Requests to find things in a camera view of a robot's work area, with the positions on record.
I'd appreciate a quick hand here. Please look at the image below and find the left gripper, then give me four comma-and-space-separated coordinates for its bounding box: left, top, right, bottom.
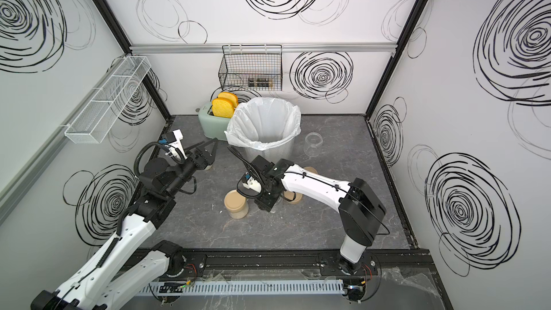
165, 138, 216, 199

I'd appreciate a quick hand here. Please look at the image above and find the beige lid of jar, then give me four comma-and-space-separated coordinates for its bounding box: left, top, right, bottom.
283, 191, 303, 204

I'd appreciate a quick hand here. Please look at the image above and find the glass rice jar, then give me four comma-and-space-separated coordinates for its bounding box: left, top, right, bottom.
304, 132, 324, 157

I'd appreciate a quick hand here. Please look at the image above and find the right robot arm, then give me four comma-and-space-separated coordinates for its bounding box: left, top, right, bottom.
237, 156, 390, 269

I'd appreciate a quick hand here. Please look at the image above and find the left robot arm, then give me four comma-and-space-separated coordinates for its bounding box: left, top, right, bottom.
30, 139, 219, 309

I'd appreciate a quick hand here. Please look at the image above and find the mint green toaster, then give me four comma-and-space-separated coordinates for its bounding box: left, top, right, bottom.
198, 102, 230, 141

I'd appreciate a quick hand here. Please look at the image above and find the front yellow toast slice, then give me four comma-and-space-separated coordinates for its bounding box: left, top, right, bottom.
212, 98, 236, 119

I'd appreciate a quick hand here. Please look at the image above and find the yellow toast slice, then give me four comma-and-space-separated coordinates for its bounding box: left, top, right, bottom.
212, 98, 236, 119
218, 92, 239, 108

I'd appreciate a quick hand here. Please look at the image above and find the rear yellow toast slice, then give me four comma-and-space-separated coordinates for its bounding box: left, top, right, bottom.
218, 92, 239, 108

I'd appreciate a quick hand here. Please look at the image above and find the white trash bag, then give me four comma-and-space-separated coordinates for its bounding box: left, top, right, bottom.
225, 97, 302, 151

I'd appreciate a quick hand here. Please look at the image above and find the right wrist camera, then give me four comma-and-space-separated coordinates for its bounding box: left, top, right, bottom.
242, 173, 262, 194

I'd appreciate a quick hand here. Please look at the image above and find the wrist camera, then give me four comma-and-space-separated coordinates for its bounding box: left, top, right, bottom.
159, 129, 187, 161
242, 173, 262, 194

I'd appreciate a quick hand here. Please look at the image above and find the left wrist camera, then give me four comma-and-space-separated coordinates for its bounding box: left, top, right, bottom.
159, 129, 187, 161

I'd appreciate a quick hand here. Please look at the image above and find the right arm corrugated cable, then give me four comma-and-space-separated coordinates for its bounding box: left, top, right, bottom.
227, 145, 265, 199

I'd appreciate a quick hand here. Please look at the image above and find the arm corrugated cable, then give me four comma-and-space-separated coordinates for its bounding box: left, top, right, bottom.
227, 145, 265, 199
133, 141, 173, 177

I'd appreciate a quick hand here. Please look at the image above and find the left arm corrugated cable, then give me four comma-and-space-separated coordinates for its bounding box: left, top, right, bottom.
133, 141, 173, 177

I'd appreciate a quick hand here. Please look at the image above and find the bottle in wire basket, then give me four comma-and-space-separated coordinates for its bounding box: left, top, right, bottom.
247, 77, 273, 90

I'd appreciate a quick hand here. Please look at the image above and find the black wire wall basket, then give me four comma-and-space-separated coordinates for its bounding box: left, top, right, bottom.
218, 44, 284, 91

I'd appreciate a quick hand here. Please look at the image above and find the white slotted cable duct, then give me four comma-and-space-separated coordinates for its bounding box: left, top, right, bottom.
137, 280, 345, 298

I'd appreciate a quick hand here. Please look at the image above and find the white mesh wall shelf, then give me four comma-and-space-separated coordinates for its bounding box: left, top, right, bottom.
65, 55, 151, 144

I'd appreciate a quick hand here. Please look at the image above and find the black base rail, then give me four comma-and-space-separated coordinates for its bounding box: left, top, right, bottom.
128, 248, 436, 277

